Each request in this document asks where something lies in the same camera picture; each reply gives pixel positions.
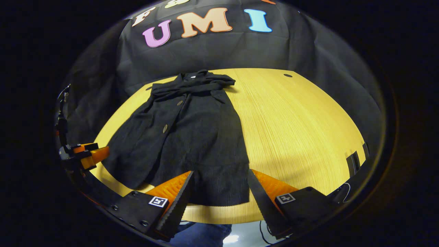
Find person's blue jeans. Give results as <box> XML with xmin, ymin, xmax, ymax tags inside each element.
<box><xmin>170</xmin><ymin>221</ymin><xmax>233</xmax><ymax>247</ymax></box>

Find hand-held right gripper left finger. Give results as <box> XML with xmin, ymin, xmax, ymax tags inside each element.
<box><xmin>103</xmin><ymin>170</ymin><xmax>195</xmax><ymax>240</ymax></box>

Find black jacket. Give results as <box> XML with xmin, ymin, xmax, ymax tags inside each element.
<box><xmin>102</xmin><ymin>69</ymin><xmax>251</xmax><ymax>207</ymax></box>

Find black backdrop cloth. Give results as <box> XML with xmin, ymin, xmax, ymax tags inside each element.
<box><xmin>63</xmin><ymin>0</ymin><xmax>384</xmax><ymax>162</ymax></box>

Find thin white cable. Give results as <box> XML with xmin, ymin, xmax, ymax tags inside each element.
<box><xmin>338</xmin><ymin>183</ymin><xmax>351</xmax><ymax>203</ymax></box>

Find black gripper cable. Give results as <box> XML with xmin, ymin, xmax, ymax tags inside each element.
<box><xmin>56</xmin><ymin>84</ymin><xmax>71</xmax><ymax>148</ymax></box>

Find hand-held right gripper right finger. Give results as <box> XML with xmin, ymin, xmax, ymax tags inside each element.
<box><xmin>247</xmin><ymin>168</ymin><xmax>338</xmax><ymax>239</ymax></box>

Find dark slatted object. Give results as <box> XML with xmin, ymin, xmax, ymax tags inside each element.
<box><xmin>346</xmin><ymin>142</ymin><xmax>370</xmax><ymax>177</ymax></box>

